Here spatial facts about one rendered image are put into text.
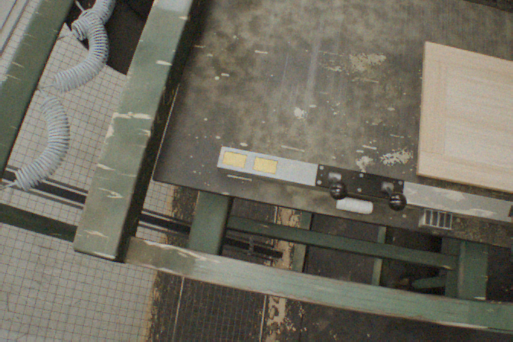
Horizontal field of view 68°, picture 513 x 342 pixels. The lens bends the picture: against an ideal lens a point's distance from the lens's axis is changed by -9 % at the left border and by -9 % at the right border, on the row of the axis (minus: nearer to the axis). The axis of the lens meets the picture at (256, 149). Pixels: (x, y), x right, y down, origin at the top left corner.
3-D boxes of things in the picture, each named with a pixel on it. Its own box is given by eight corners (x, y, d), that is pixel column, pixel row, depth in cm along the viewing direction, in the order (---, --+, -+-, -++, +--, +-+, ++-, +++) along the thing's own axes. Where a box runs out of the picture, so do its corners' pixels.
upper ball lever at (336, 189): (340, 185, 92) (346, 204, 79) (324, 182, 92) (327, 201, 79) (343, 169, 91) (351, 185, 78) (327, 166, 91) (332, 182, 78)
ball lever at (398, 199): (392, 195, 91) (406, 215, 78) (375, 192, 91) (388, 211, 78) (395, 179, 90) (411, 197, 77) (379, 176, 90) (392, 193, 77)
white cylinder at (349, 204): (335, 209, 93) (369, 215, 93) (337, 207, 90) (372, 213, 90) (337, 197, 94) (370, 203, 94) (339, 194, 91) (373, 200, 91)
